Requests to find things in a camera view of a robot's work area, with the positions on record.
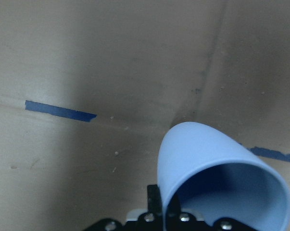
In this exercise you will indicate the light blue cup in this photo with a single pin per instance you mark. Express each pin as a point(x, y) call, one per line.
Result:
point(214, 175)

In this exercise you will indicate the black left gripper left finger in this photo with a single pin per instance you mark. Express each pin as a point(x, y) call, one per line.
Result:
point(154, 203)

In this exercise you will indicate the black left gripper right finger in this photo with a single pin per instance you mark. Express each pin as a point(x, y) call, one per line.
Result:
point(173, 208)

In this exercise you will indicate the brown paper table cover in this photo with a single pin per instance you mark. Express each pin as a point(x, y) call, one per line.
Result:
point(88, 89)

